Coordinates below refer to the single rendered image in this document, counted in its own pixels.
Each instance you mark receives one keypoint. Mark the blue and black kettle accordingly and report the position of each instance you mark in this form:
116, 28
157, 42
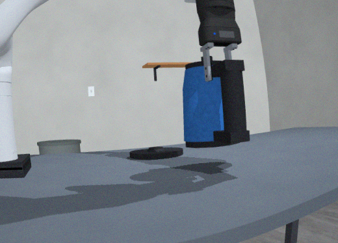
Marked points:
214, 110

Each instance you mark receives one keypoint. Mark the dark grey round disc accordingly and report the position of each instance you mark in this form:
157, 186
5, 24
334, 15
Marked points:
156, 153

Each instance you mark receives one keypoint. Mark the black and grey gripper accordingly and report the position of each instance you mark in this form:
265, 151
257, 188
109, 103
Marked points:
218, 28

